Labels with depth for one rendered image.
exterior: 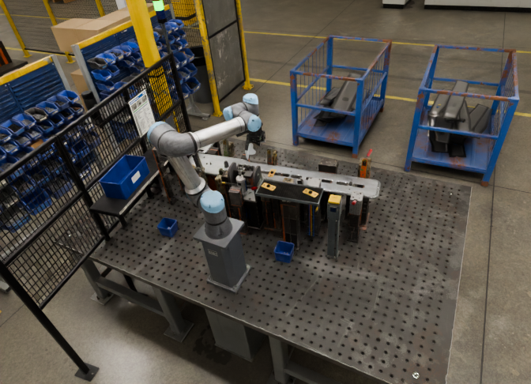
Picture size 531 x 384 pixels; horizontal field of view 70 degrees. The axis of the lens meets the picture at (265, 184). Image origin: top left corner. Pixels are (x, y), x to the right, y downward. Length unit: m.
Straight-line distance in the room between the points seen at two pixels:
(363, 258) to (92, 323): 2.13
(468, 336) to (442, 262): 0.76
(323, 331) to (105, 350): 1.71
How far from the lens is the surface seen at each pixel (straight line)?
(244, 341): 2.64
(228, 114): 1.90
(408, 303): 2.28
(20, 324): 3.70
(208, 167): 2.70
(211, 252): 2.10
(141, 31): 3.05
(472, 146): 4.57
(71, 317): 3.51
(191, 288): 2.37
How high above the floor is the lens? 2.55
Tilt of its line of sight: 39 degrees down
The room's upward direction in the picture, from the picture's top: 6 degrees counter-clockwise
